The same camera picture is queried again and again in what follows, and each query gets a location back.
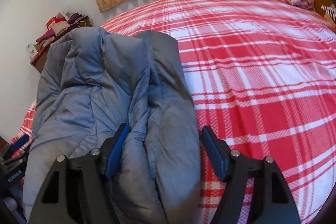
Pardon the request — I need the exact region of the grey puffer jacket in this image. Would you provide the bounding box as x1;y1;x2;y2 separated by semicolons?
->
23;27;201;223

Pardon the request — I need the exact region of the clothes stack on desk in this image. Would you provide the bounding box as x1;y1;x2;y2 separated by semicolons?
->
34;12;93;51

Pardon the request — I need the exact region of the person's left hand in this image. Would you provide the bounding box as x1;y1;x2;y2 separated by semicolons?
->
3;197;18;212

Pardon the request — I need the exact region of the brown wooden desk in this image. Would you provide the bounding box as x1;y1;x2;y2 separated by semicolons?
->
30;17;94;74

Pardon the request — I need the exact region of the white greeting card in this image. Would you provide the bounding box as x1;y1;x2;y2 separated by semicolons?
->
26;43;38;59

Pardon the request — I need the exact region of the red plaid bed sheet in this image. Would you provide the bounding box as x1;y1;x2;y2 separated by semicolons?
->
10;0;336;224

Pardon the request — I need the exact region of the red box on desk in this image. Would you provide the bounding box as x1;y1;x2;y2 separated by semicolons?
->
46;16;67;30

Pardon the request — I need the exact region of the striped pillow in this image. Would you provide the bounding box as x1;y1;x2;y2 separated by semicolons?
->
321;5;336;21

